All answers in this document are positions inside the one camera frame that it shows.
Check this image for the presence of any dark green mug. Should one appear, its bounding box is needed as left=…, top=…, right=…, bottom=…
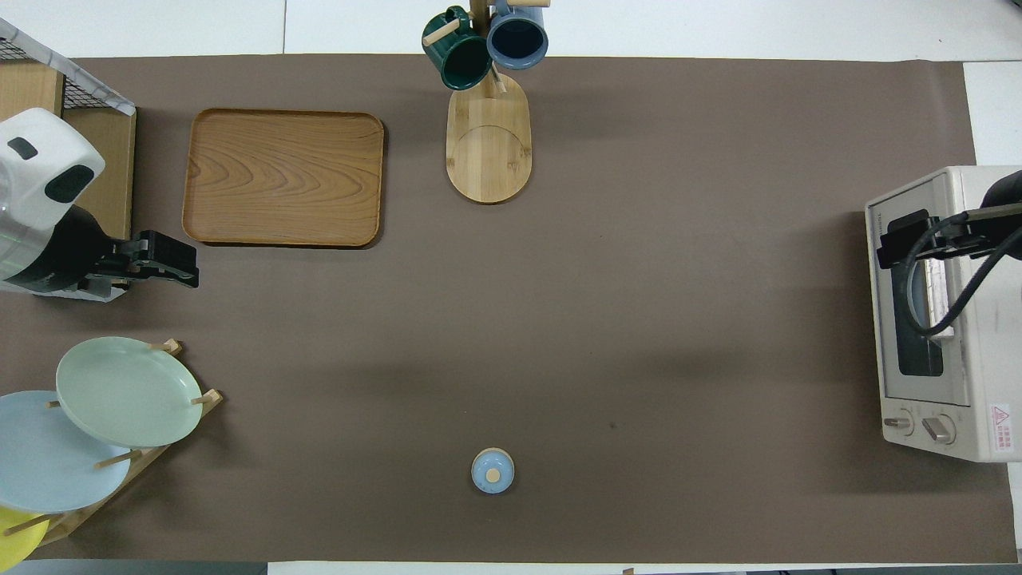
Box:
left=422, top=6, right=493, bottom=91

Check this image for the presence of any wooden mug tree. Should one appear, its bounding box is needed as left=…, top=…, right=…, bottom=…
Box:
left=422, top=0, right=552, bottom=205

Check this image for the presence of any wooden plate rack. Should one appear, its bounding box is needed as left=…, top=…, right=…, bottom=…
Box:
left=0, top=339, right=224, bottom=548

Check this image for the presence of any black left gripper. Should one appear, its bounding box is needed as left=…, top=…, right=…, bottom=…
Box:
left=4, top=204, right=200, bottom=303

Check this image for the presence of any wooden serving tray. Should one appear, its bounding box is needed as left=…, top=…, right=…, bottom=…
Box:
left=182, top=109, right=386, bottom=248

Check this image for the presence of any light blue racked plate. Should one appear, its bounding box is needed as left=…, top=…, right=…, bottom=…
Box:
left=0, top=391, right=133, bottom=514

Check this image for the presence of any cream toaster oven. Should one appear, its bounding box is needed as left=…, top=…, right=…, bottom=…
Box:
left=865, top=166, right=1022, bottom=463

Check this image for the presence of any pale green plate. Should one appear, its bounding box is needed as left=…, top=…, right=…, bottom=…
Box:
left=56, top=336, right=204, bottom=449

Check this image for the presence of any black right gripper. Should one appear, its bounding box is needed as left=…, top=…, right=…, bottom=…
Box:
left=877, top=170, right=1022, bottom=270

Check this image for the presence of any yellow plate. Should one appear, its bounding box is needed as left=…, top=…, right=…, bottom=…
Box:
left=0, top=506, right=47, bottom=573

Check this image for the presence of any wooden shelf unit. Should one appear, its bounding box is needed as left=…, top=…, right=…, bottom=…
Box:
left=0, top=60, right=138, bottom=240

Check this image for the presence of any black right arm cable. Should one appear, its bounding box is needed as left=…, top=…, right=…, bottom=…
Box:
left=905, top=212, right=1022, bottom=337

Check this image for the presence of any brown table mat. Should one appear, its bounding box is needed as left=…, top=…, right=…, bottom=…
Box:
left=0, top=54, right=1019, bottom=564

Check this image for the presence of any blue mug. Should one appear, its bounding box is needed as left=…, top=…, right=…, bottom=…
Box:
left=486, top=0, right=549, bottom=70

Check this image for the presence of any glass oven door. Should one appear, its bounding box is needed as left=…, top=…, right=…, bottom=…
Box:
left=865, top=176, right=972, bottom=408

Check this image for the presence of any grey patterned cloth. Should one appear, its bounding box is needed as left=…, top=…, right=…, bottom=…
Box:
left=0, top=18, right=137, bottom=117

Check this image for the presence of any black wire basket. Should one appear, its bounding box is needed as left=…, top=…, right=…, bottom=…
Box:
left=0, top=36, right=90, bottom=111

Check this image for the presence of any small blue call bell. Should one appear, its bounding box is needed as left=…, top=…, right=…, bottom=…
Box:
left=471, top=447, right=516, bottom=495

